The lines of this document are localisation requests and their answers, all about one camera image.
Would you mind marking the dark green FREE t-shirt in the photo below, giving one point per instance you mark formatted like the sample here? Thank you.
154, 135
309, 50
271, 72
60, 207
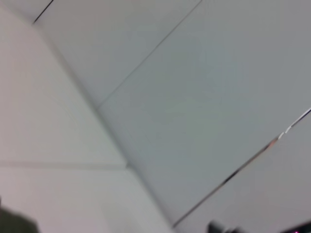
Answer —
14, 221

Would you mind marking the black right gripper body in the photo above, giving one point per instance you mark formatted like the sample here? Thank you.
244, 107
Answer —
228, 229

